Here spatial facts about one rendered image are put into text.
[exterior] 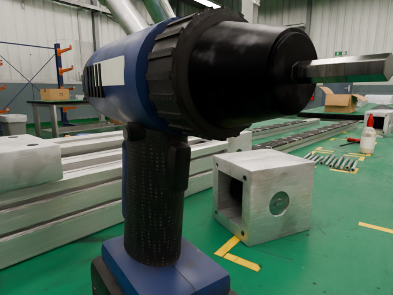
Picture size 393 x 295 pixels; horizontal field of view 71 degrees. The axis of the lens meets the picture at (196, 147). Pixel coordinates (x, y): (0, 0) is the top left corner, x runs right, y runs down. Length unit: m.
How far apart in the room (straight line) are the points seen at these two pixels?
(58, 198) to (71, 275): 0.09
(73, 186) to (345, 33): 11.56
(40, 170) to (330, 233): 0.36
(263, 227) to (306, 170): 0.09
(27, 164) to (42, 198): 0.05
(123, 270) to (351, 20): 11.70
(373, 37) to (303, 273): 11.36
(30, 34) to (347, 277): 8.72
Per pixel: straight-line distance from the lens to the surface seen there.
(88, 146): 0.57
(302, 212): 0.39
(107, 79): 0.17
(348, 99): 2.62
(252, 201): 0.33
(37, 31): 8.92
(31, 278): 0.35
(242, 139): 0.59
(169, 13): 1.17
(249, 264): 0.33
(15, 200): 0.35
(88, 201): 0.38
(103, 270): 0.24
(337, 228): 0.43
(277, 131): 1.24
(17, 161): 0.33
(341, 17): 11.88
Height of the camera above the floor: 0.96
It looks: 12 degrees down
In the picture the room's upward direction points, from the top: straight up
